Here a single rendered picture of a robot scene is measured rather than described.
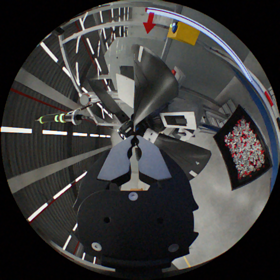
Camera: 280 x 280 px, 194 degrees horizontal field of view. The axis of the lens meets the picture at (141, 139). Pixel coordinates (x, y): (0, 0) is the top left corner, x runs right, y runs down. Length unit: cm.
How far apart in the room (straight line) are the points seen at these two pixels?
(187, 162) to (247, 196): 109
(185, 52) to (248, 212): 178
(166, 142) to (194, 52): 91
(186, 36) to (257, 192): 134
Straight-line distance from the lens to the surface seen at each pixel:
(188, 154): 33
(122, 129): 36
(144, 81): 15
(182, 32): 44
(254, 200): 130
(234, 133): 37
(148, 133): 37
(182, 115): 30
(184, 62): 100
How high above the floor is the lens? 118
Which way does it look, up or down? 6 degrees down
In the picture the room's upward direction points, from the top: 86 degrees counter-clockwise
